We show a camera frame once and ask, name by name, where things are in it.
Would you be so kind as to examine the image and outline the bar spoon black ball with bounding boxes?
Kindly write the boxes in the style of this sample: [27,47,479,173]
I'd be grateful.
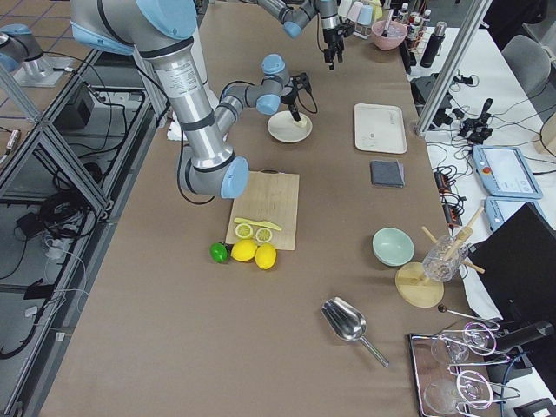
[437,304,500,323]

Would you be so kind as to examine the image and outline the mint green bowl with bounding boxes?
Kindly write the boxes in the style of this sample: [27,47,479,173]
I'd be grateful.
[372,228,414,267]

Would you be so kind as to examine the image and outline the cream round plate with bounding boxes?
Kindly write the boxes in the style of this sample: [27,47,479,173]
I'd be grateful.
[267,111,313,143]

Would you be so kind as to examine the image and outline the yellow plastic knife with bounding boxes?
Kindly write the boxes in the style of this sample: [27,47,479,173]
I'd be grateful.
[234,217,282,231]

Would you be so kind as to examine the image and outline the grey office chair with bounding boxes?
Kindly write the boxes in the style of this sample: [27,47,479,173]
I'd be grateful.
[501,35,555,97]

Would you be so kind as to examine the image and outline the cream rectangular tray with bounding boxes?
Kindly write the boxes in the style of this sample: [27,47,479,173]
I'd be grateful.
[354,103,407,155]

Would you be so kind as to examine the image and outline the lemon half left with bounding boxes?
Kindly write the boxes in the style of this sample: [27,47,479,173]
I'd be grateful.
[235,222,254,239]

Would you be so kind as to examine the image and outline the light blue plastic cup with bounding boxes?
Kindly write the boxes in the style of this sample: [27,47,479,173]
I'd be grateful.
[357,4,374,27]

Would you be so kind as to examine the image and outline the lemon half right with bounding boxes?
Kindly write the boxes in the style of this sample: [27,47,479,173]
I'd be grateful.
[255,227,274,244]

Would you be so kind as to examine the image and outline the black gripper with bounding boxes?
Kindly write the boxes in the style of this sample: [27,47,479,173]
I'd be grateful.
[321,15,354,70]
[281,73,311,122]

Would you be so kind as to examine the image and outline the mirrored steel tray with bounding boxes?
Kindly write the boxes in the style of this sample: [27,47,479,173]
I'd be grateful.
[407,334,521,416]

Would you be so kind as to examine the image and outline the whole yellow lemon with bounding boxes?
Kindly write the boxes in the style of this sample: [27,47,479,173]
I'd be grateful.
[230,239,258,262]
[255,243,277,270]

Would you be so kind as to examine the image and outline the steel ice scoop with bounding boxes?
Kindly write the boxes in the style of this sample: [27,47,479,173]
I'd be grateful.
[321,296,390,367]

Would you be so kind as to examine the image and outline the clear textured glass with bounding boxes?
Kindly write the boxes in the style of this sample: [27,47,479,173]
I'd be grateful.
[422,235,469,282]

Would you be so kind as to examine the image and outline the cocktail glass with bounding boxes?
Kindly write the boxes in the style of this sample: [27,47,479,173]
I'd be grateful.
[431,322,496,365]
[424,370,493,416]

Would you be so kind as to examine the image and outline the pink bowl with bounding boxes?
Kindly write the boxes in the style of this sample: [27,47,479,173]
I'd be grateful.
[371,21,407,50]

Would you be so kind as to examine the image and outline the wooden cutting board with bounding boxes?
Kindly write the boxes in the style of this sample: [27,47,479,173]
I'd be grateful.
[225,171,300,251]

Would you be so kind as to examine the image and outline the upper cocktail glass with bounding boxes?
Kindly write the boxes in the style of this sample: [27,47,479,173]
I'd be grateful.
[431,322,496,365]

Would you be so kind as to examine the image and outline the black monitor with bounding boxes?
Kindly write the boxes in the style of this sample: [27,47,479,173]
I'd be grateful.
[470,202,555,323]

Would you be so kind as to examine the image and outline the light pink plastic cup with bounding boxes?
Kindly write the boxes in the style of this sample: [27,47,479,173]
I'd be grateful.
[347,1,363,23]

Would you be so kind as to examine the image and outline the aluminium frame post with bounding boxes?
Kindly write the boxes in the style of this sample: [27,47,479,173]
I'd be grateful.
[415,0,492,137]

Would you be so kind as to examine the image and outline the whole yellow lemon right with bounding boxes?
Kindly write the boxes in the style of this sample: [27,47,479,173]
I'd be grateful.
[255,243,277,270]

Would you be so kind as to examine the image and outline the lower cocktail glass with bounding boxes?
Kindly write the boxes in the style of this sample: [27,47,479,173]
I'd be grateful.
[424,370,493,416]

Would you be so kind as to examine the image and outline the teach pendant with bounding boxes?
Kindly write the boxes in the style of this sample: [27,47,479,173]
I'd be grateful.
[472,145,543,200]
[484,196,544,232]

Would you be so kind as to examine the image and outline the grey folded cloth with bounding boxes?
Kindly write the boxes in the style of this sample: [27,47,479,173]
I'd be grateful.
[370,160,405,188]

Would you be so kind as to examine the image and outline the pale mint plastic cup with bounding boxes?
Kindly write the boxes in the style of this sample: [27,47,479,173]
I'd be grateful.
[338,0,353,18]

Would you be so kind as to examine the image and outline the black thermos bottle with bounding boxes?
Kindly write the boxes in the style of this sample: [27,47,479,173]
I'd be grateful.
[420,22,447,68]

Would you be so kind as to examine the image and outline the cream white bun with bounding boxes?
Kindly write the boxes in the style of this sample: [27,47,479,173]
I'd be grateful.
[294,115,311,130]

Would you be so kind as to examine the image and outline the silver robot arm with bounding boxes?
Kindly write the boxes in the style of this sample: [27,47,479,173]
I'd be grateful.
[255,0,354,70]
[70,1,304,199]

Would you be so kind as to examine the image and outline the green lime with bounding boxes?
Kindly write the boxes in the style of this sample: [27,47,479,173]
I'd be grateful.
[209,242,230,263]

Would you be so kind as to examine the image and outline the whole yellow lemon left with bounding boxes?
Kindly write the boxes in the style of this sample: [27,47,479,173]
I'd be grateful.
[230,239,258,262]

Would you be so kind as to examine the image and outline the lower teach pendant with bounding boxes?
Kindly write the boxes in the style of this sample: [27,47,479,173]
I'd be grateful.
[484,196,544,232]

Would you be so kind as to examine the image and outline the upper teach pendant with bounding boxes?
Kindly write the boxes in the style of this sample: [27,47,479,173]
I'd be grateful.
[472,145,543,200]

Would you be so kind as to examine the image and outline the wooden cup tree stand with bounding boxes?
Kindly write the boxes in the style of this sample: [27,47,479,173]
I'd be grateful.
[395,206,485,308]

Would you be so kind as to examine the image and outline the clear fake ice cubes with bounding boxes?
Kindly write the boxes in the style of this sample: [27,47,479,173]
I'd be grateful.
[373,21,407,38]

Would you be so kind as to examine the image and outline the lemon half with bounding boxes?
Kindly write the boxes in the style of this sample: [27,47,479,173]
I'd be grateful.
[235,222,254,239]
[255,227,274,244]

